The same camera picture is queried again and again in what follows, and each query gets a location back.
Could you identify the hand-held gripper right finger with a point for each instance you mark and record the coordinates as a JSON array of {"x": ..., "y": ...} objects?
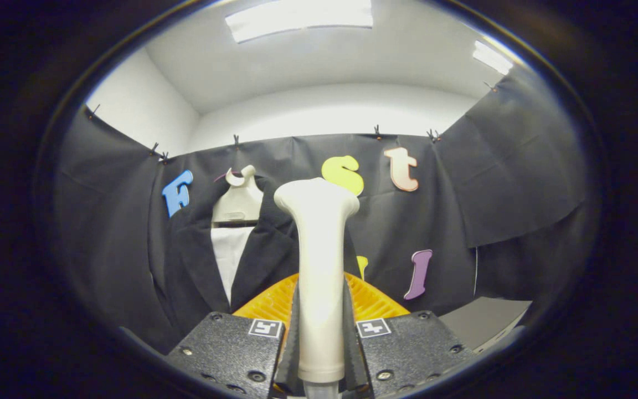
[{"x": 350, "y": 354}]

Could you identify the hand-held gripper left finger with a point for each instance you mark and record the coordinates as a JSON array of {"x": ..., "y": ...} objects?
[{"x": 291, "y": 354}]

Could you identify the white garment steamer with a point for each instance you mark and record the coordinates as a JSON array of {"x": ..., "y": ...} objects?
[{"x": 319, "y": 277}]

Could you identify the white shirt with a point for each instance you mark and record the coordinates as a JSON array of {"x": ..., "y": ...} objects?
[{"x": 229, "y": 255}]

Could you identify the black jacket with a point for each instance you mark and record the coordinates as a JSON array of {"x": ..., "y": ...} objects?
[{"x": 191, "y": 277}]

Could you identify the cream clothes hanger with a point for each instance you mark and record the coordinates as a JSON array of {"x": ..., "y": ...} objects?
[{"x": 238, "y": 202}]

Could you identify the grey cabinet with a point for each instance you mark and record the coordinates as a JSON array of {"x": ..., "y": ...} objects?
[{"x": 479, "y": 318}]

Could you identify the black backdrop cloth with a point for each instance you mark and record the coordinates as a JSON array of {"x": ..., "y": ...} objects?
[{"x": 518, "y": 166}]

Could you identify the small ceiling light panel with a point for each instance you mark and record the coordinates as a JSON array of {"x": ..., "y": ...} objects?
[{"x": 493, "y": 57}]

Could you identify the large ceiling light panel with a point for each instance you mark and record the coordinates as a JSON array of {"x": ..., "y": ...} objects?
[{"x": 297, "y": 16}]

